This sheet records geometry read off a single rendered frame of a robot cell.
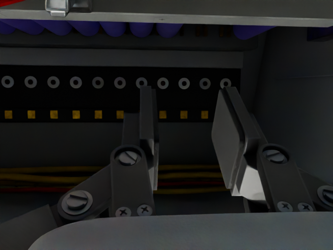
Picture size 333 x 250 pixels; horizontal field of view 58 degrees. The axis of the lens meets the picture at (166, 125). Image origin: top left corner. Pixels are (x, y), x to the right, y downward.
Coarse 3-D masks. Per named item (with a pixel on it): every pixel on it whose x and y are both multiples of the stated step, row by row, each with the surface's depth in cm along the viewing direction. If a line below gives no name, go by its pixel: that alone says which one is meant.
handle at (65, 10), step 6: (0, 0) 5; (6, 0) 5; (12, 0) 6; (18, 0) 6; (48, 0) 11; (54, 0) 11; (60, 0) 11; (66, 0) 11; (0, 6) 5; (48, 6) 11; (54, 6) 11; (60, 6) 11; (66, 6) 11; (48, 12) 11; (66, 12) 11
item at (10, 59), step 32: (288, 32) 26; (320, 32) 18; (0, 64) 27; (32, 64) 27; (64, 64) 27; (96, 64) 28; (128, 64) 28; (160, 64) 28; (192, 64) 28; (224, 64) 29; (288, 64) 26; (320, 64) 21
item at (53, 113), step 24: (0, 72) 28; (24, 72) 28; (48, 72) 28; (72, 72) 28; (96, 72) 28; (120, 72) 29; (144, 72) 29; (168, 72) 29; (192, 72) 29; (216, 72) 29; (240, 72) 30; (0, 96) 28; (24, 96) 28; (48, 96) 28; (72, 96) 28; (96, 96) 29; (120, 96) 29; (168, 96) 29; (192, 96) 29; (216, 96) 30; (0, 120) 28; (24, 120) 28; (48, 120) 28; (72, 120) 29; (96, 120) 29; (120, 120) 29; (168, 120) 29; (192, 120) 29
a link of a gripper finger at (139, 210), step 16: (128, 144) 11; (112, 160) 10; (128, 160) 10; (144, 160) 10; (112, 176) 9; (128, 176) 9; (144, 176) 10; (112, 192) 9; (128, 192) 9; (144, 192) 9; (112, 208) 8; (128, 208) 8; (144, 208) 8
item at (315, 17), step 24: (24, 0) 14; (96, 0) 14; (120, 0) 14; (144, 0) 14; (168, 0) 14; (192, 0) 15; (216, 0) 15; (240, 0) 15; (264, 0) 15; (288, 0) 15; (312, 0) 15; (240, 24) 16; (264, 24) 16; (288, 24) 16; (312, 24) 16
